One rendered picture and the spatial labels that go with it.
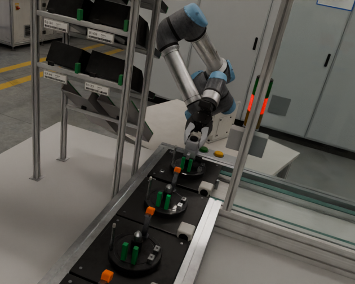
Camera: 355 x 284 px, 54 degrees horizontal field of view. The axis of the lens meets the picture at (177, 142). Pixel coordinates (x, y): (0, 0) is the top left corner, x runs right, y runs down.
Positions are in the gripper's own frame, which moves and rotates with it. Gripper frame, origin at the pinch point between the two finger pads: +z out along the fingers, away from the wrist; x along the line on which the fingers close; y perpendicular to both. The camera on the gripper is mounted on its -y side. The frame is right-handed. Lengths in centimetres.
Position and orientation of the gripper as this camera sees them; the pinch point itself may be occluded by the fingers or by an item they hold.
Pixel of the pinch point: (192, 142)
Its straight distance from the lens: 129.0
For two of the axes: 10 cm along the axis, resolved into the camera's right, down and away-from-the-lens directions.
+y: 0.4, 4.8, 8.7
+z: -3.3, 8.3, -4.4
